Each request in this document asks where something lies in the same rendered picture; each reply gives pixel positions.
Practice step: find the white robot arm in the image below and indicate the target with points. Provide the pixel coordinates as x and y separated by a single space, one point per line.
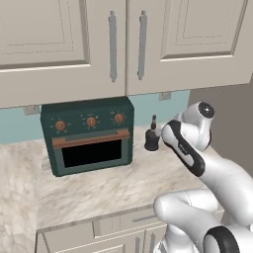
210 184

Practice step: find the copper oven knob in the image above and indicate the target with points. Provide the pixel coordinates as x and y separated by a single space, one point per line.
91 121
60 125
119 118

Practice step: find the dark green toaster oven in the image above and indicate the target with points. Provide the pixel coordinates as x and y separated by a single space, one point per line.
89 138

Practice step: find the beige drawer front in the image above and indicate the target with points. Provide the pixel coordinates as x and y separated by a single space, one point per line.
135 220

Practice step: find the beige base cupboard door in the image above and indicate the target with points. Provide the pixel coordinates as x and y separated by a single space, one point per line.
99 242
154 240

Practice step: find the grey wall socket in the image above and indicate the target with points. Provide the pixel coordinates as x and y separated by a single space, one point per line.
164 96
31 109

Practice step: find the beige wall cupboard door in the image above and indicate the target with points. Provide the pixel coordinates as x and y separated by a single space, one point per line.
49 49
191 42

